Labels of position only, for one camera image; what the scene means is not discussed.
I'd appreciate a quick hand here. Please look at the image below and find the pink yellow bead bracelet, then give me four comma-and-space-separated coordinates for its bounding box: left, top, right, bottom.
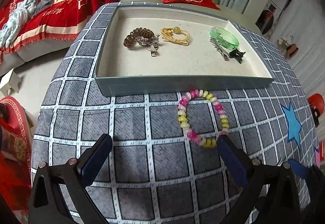
177, 89, 230, 149

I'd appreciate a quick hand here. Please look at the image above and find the black claw hair clip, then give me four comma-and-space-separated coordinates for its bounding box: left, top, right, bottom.
228, 49, 246, 64

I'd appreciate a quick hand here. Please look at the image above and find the silver hair clip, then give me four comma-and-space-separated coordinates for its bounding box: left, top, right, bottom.
210, 38, 229, 61

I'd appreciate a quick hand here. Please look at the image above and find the green jade bangle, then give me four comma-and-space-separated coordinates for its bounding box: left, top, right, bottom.
209, 27, 239, 51

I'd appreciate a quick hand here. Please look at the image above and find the yellow cord bracelet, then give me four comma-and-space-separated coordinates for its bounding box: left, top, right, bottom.
161, 26, 191, 46

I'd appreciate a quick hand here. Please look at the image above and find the silver tassel charm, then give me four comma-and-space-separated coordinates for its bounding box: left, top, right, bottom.
137, 34, 159, 57

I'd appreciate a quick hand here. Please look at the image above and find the brown spiral hair tie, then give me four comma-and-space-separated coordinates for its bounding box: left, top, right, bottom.
123, 27, 155, 50

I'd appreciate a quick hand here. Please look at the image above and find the grey jewelry tray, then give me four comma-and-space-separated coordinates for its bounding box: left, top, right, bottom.
95, 3, 275, 97

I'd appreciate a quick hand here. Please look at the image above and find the red round tray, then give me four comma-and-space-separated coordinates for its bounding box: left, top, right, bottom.
1, 96, 31, 149

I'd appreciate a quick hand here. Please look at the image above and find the grey plaid tablecloth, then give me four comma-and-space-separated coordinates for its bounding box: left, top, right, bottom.
31, 3, 318, 223

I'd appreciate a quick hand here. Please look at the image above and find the small white stool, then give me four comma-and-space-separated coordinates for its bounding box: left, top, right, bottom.
1, 68, 22, 96

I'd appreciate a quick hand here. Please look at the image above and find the light blue clothes pile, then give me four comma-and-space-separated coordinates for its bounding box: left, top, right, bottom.
1, 0, 54, 48

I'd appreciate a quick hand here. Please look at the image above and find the red covered sofa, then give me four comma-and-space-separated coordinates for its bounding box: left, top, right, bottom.
1, 0, 117, 75

